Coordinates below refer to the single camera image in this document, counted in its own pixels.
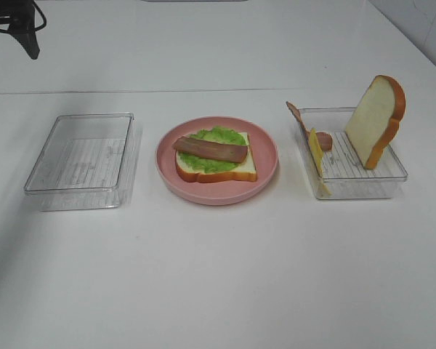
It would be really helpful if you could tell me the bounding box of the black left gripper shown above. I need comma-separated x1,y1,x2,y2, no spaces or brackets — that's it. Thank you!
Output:
0,0,40,60

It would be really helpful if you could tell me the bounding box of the green lettuce leaf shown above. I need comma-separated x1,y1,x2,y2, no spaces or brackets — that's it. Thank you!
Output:
177,126,249,174

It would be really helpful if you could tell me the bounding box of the brown bacon strip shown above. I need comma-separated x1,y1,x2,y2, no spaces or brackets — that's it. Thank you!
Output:
173,137,249,163

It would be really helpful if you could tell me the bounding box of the white bread slice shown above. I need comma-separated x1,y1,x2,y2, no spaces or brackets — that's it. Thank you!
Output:
175,135,257,183

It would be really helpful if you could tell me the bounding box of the red bacon strip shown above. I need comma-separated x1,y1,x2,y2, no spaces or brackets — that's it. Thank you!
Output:
286,101,333,151

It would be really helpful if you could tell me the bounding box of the clear plastic tray left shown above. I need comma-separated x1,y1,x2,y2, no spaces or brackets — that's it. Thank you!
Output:
24,113,142,212

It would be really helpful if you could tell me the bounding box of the clear plastic tray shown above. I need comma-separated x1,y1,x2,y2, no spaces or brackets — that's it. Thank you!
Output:
296,107,408,200
24,113,142,212

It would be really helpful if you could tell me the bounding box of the pink round plate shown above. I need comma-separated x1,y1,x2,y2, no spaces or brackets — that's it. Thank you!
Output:
156,116,278,205

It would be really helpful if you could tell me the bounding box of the yellow cheese slice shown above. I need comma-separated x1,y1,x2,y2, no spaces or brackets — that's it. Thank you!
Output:
308,128,331,197

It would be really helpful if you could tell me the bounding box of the clear plastic tray right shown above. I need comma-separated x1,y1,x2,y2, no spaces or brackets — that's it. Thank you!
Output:
296,107,408,200

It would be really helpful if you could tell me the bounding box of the upright bread slice right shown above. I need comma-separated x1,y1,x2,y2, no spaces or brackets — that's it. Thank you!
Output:
344,75,406,169

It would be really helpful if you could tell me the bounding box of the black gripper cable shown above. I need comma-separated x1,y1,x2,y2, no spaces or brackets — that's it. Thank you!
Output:
0,0,48,36

